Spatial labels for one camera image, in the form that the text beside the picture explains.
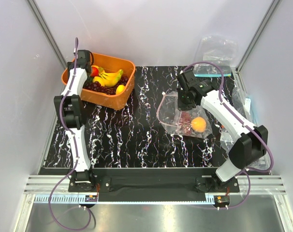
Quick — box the pink zip top bag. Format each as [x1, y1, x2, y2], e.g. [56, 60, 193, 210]
[156, 91, 212, 139]

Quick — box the yellow pink peach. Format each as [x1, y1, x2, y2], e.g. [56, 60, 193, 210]
[191, 116, 206, 133]

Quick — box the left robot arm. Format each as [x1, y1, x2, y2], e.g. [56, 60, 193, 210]
[54, 48, 96, 191]

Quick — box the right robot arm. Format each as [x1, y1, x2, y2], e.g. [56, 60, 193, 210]
[177, 70, 268, 192]

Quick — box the blue zip top bag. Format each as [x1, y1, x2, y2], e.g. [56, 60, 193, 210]
[193, 35, 238, 77]

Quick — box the clear bag with blue label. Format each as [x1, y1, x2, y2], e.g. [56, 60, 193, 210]
[232, 87, 253, 122]

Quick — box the orange zip top bag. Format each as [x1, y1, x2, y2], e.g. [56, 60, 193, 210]
[220, 125, 234, 154]

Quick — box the red yellow mango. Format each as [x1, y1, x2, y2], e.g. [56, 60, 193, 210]
[90, 65, 99, 77]

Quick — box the yellow pear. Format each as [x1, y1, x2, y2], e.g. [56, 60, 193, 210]
[92, 76, 105, 87]

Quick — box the dark purple grape bunch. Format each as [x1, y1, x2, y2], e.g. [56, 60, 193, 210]
[83, 76, 129, 95]

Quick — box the yellow banana bunch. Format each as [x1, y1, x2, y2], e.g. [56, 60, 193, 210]
[98, 67, 123, 87]

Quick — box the yellow lemon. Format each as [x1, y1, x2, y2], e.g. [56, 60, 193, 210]
[116, 85, 126, 95]

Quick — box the black marble pattern mat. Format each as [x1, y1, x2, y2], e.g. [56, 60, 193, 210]
[44, 65, 269, 168]

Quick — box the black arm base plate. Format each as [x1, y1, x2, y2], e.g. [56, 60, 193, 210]
[69, 168, 240, 193]

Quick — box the white slotted cable duct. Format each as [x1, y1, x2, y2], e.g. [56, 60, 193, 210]
[34, 194, 215, 205]

